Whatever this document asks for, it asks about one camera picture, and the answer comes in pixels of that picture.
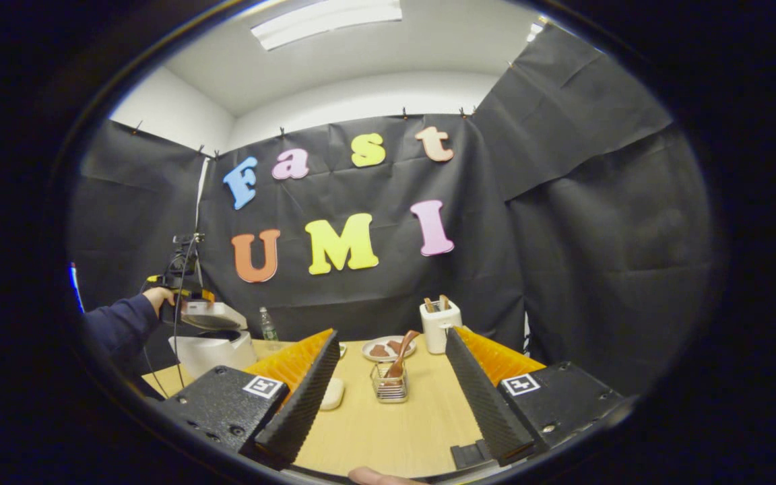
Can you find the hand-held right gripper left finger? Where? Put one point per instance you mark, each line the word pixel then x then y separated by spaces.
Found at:
pixel 307 397

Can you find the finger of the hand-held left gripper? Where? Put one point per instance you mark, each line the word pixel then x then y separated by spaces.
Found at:
pixel 199 295

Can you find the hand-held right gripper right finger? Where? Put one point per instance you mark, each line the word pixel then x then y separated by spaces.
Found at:
pixel 482 397

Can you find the clear box of white rice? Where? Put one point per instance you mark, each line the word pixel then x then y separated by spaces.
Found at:
pixel 333 394

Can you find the white rice cooker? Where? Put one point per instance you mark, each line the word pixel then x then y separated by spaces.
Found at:
pixel 213 353

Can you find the brown wooden spoon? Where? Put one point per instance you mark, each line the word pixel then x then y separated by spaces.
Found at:
pixel 401 357

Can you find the clear plastic water bottle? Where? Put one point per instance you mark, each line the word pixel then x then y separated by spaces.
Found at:
pixel 268 327

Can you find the white round plate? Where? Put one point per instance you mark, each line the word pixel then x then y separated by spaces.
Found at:
pixel 369 351

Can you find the white toaster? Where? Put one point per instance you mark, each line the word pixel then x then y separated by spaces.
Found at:
pixel 438 333

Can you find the brown meat slice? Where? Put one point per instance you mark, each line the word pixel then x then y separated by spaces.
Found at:
pixel 379 351
pixel 395 347

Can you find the bright monitor screen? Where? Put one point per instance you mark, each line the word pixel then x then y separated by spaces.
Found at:
pixel 77 289

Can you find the black backdrop cloth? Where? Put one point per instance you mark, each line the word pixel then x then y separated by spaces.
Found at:
pixel 374 296

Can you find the large ceiling light panel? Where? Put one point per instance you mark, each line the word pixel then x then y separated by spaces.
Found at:
pixel 327 20

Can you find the small ceiling light panel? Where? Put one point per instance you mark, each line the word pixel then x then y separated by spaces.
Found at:
pixel 536 31

